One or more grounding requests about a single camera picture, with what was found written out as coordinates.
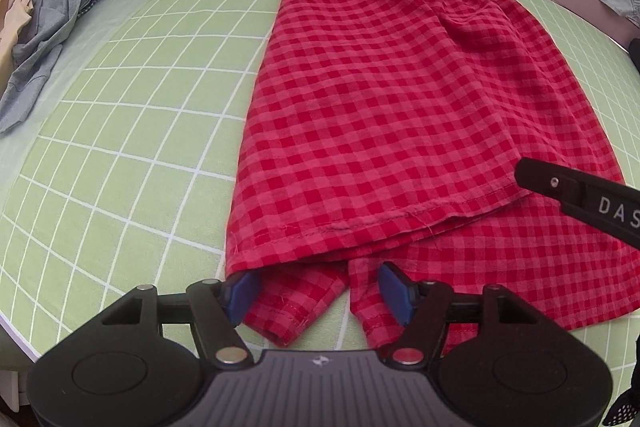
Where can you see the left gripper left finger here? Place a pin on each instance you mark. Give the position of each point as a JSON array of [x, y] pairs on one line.
[[212, 308]]

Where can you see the beige garment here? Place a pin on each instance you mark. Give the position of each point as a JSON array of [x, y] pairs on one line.
[[15, 15]]

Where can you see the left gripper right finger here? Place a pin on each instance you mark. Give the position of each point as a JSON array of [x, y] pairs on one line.
[[426, 310]]

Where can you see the red checkered shorts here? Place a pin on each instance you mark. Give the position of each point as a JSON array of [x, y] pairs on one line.
[[389, 130]]

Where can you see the green grid mat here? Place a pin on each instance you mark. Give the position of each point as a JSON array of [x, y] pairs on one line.
[[123, 174]]

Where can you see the grey t-shirt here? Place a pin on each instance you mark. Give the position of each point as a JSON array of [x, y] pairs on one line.
[[35, 55]]

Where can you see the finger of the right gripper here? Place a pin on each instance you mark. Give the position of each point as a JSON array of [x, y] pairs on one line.
[[610, 207]]

